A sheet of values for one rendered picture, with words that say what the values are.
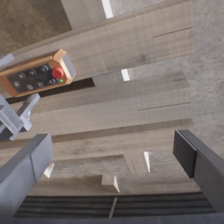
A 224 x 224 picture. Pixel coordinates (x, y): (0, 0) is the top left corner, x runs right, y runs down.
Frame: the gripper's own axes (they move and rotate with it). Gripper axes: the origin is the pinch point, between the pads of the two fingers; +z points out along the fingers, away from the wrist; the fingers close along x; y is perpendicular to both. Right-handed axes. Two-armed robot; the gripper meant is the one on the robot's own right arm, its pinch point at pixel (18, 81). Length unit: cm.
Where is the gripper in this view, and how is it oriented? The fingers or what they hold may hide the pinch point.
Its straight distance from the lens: 44.7
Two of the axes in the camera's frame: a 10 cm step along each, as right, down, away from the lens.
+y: -9.5, 1.6, 2.6
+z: 1.0, -6.4, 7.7
